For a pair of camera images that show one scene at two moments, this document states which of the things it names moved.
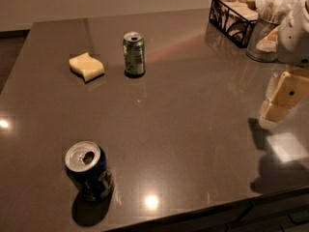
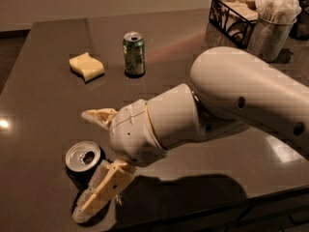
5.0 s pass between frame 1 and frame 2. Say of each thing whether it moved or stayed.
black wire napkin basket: stayed
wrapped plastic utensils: stayed
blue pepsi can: stayed
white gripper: moved
